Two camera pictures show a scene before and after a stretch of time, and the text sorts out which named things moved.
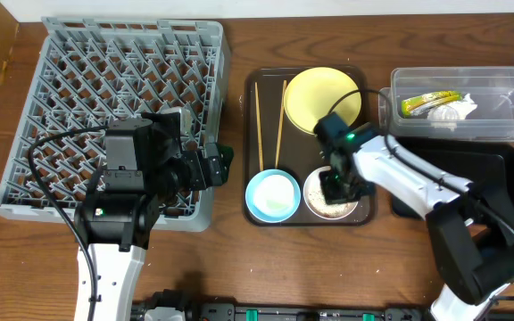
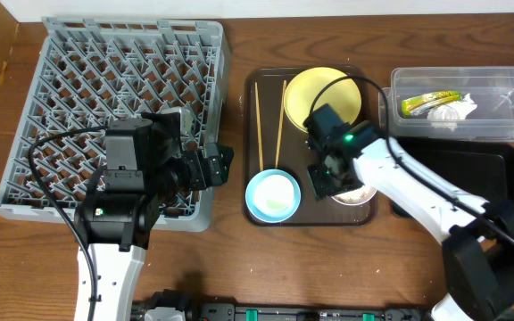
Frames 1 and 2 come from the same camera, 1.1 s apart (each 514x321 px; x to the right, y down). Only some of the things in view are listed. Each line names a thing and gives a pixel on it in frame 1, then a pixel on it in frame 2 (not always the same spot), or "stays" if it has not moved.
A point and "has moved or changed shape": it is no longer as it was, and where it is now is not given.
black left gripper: [213, 165] stays
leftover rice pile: [317, 201] has moved or changed shape
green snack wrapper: [421, 103] stays
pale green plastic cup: [274, 194] stays
